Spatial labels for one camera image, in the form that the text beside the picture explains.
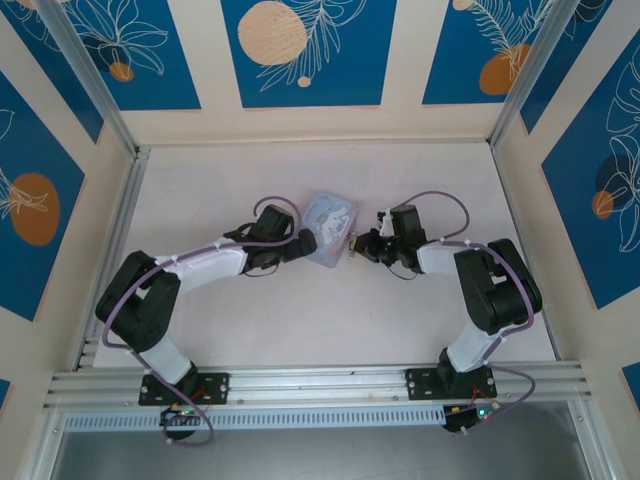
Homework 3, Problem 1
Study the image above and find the light blue cartoon pouch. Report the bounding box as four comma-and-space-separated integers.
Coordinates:
300, 189, 361, 271

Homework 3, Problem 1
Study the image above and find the blue poster cream circle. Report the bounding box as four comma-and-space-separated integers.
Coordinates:
220, 0, 398, 109

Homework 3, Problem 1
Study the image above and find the right controller circuit board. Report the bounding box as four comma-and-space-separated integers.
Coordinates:
443, 404, 502, 435

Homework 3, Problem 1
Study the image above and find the controller circuit board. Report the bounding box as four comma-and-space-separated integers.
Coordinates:
159, 405, 207, 429
443, 404, 502, 435

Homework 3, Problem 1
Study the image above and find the left controller circuit board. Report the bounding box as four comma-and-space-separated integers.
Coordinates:
159, 405, 207, 429

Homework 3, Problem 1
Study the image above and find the blue poster dark circle flower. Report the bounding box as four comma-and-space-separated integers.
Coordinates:
540, 45, 640, 311

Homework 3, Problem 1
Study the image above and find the blue poster orange circle fern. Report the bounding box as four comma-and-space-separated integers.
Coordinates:
421, 0, 557, 107

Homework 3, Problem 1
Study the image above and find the blue poster white flower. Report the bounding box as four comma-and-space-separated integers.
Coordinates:
49, 0, 203, 112

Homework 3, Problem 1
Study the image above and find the blue poster large orange circle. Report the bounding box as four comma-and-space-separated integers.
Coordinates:
0, 70, 87, 323

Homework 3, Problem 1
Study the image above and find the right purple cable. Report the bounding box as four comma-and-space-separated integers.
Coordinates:
389, 190, 538, 435

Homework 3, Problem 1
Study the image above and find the purple cable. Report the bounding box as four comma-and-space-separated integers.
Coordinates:
389, 190, 538, 435
101, 195, 302, 447

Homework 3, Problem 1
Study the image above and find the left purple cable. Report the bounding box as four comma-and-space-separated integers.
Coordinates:
101, 195, 302, 447

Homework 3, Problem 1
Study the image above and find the aluminium cross rail frame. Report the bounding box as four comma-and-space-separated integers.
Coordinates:
41, 360, 595, 410

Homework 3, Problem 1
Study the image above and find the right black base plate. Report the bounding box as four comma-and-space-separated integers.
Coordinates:
404, 367, 499, 402

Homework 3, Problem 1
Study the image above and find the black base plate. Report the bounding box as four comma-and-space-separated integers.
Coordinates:
404, 367, 499, 402
138, 371, 232, 407

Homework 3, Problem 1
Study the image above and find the aluminium side rail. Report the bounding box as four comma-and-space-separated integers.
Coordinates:
73, 146, 152, 372

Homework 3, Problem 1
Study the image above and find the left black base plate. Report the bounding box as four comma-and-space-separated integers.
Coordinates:
138, 371, 232, 407

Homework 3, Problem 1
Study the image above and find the grey slotted cable duct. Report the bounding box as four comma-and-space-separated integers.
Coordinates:
63, 404, 447, 433

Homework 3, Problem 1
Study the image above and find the aluminium corner post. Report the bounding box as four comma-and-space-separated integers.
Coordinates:
488, 0, 577, 147
36, 0, 140, 157

